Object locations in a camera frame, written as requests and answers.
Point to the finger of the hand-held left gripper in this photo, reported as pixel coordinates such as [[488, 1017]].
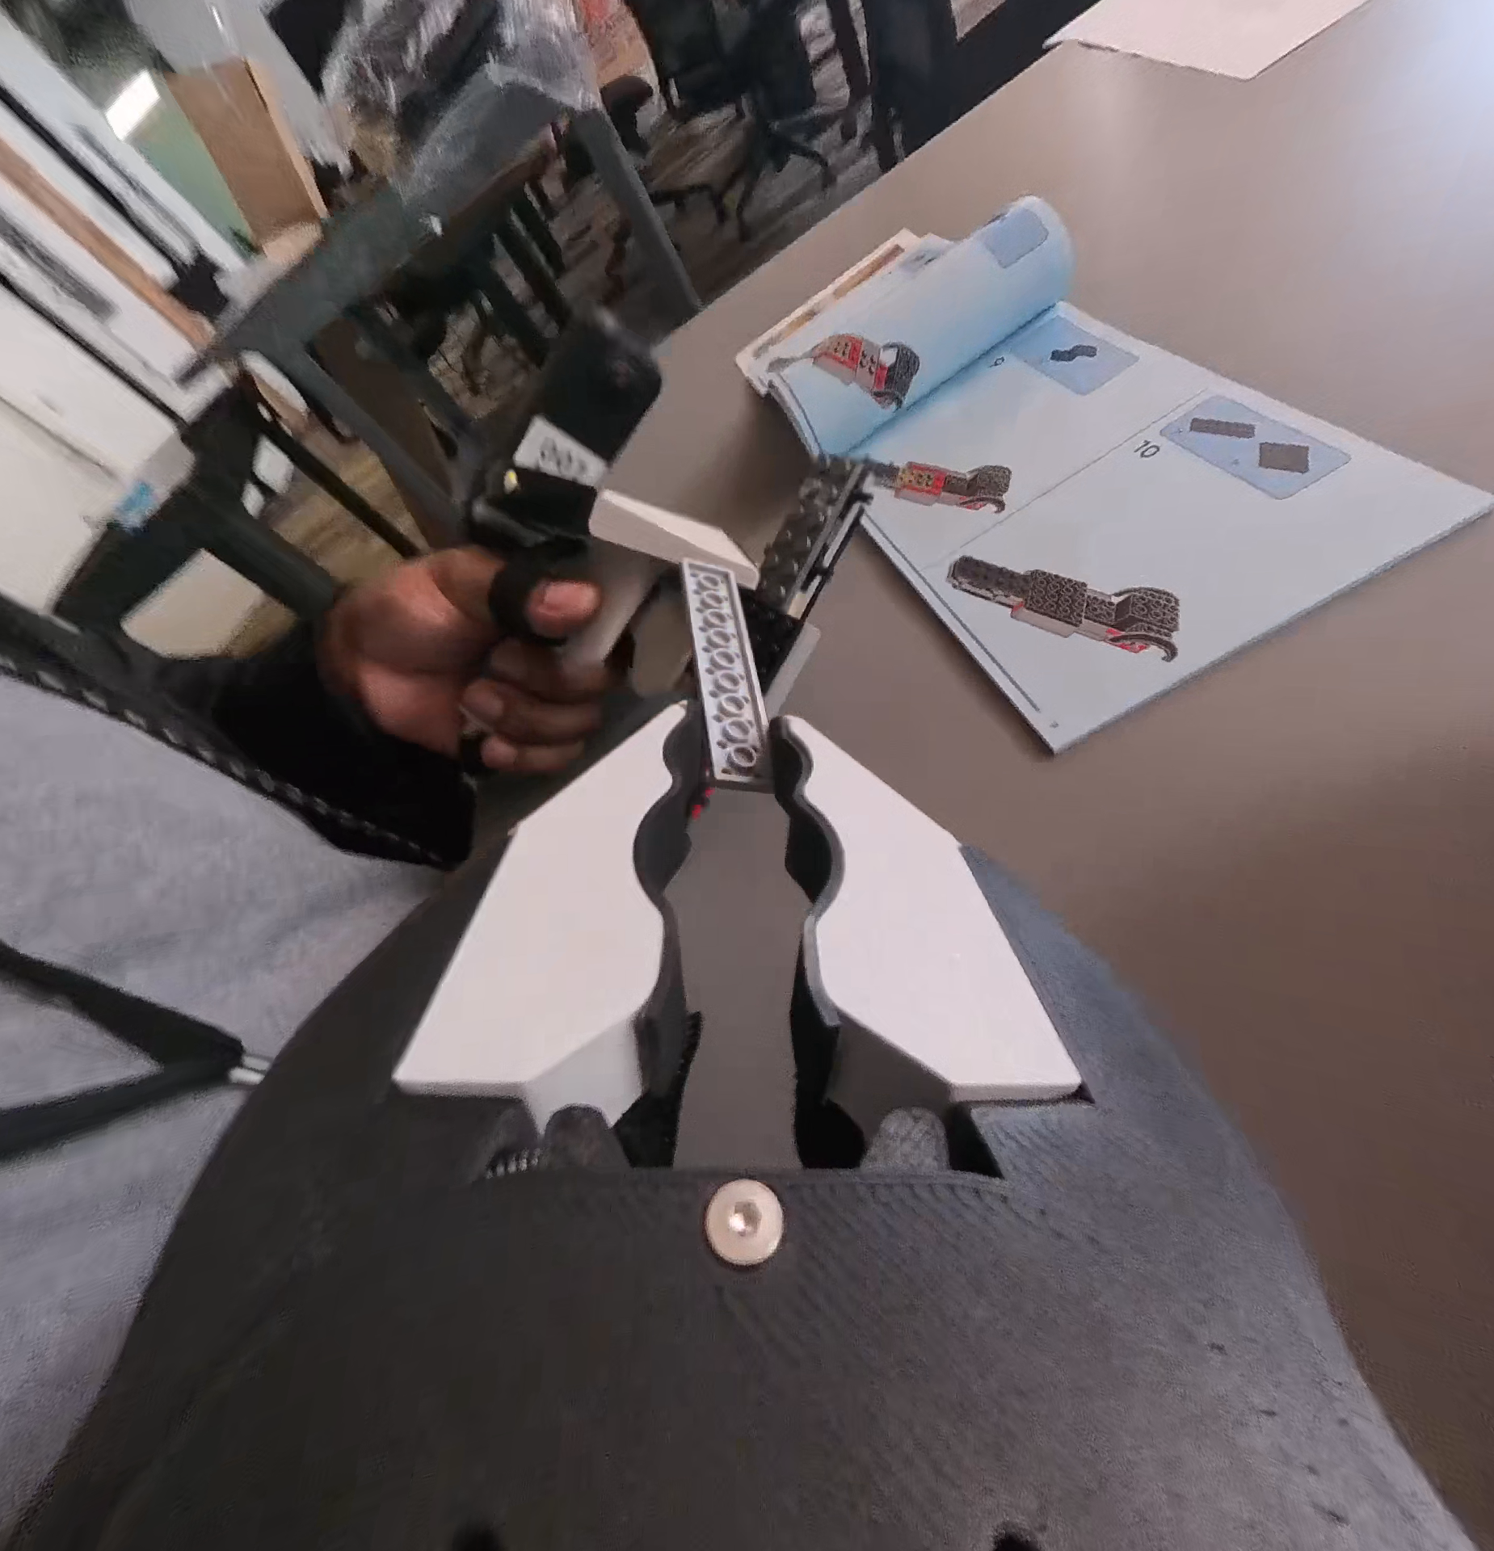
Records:
[[664, 527], [644, 619]]

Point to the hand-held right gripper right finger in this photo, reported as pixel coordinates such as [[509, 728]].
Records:
[[927, 957]]

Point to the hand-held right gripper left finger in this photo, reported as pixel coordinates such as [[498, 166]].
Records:
[[541, 947]]

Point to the long grey studded brick plate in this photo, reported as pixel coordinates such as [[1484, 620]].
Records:
[[730, 679]]

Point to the black grey toy brick assembly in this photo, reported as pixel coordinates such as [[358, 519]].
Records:
[[807, 536]]

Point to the light blue instruction booklet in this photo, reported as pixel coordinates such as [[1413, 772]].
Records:
[[1184, 545]]

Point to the person's left forearm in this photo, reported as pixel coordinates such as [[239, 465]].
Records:
[[334, 778]]

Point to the person's left hand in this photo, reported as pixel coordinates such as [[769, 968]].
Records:
[[417, 643]]

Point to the grey metal table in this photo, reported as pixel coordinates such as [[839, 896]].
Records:
[[334, 279]]

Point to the brown cardboard box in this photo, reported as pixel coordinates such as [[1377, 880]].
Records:
[[242, 147]]

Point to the person's grey shirt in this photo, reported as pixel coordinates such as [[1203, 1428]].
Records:
[[93, 848]]

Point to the white paper sheet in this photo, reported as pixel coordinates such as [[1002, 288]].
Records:
[[1220, 31]]

